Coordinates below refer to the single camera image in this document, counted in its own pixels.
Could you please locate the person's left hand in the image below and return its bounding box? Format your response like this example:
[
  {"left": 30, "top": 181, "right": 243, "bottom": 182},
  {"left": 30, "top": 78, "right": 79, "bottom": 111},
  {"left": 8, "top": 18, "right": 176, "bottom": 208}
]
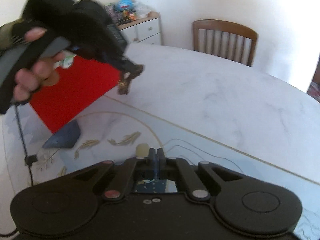
[{"left": 12, "top": 25, "right": 65, "bottom": 103}]

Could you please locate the blue globe toy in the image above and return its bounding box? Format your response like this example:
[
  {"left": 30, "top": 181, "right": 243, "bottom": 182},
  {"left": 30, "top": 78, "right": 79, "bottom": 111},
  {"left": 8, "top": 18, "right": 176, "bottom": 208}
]
[{"left": 116, "top": 0, "right": 134, "bottom": 11}]

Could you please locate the wooden dining chair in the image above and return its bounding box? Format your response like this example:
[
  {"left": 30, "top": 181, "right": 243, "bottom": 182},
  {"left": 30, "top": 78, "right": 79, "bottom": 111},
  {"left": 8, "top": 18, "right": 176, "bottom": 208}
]
[{"left": 192, "top": 20, "right": 258, "bottom": 67}]

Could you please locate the white drawer sideboard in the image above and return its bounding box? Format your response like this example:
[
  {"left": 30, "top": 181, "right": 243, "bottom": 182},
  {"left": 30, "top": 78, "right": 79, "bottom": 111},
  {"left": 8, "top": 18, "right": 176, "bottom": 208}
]
[{"left": 118, "top": 11, "right": 163, "bottom": 45}]

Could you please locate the brown beaded bracelet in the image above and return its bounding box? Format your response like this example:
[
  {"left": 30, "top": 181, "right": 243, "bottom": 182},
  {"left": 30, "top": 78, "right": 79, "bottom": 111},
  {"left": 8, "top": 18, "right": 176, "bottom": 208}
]
[{"left": 117, "top": 64, "right": 144, "bottom": 95}]

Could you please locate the clear plastic bag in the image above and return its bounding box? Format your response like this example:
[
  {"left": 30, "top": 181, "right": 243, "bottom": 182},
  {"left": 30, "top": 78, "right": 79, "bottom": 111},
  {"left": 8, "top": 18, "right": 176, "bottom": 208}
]
[{"left": 135, "top": 3, "right": 151, "bottom": 19}]

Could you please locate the red and white cardboard box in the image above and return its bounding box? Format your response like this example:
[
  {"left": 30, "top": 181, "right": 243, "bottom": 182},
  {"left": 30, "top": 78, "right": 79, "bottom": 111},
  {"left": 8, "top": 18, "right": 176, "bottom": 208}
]
[{"left": 30, "top": 56, "right": 120, "bottom": 133}]

